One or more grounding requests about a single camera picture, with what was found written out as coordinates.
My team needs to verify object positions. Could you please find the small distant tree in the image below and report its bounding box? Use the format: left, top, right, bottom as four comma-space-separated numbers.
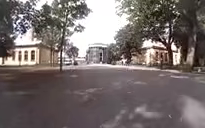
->
65, 43, 80, 62

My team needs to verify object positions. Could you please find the grey asphalt road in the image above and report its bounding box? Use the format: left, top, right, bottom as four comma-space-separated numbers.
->
0, 63, 205, 128

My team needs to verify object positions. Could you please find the cream building with pale roof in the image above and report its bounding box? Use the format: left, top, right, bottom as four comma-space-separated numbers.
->
131, 39, 182, 67

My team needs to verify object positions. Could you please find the slim tree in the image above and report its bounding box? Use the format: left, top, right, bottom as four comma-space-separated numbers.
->
39, 0, 92, 72

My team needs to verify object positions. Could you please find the white vehicle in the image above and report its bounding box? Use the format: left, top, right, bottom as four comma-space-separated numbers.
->
63, 58, 73, 66

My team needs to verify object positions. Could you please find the dark-trunked tree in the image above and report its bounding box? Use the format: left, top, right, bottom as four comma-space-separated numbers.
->
116, 0, 184, 66

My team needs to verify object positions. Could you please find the large dark tree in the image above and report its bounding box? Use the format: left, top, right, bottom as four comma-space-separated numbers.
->
0, 0, 38, 73

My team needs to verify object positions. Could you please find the tree with two trunks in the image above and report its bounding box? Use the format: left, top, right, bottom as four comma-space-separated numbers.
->
34, 19, 66, 68

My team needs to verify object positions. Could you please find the cream building with arched windows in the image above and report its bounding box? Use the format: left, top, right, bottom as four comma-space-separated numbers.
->
0, 29, 61, 67

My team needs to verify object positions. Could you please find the grey building with scaffolding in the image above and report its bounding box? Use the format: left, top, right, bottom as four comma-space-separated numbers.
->
85, 42, 109, 65

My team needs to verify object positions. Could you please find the thick pale-trunked tree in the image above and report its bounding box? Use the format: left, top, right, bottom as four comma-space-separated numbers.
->
169, 0, 205, 68

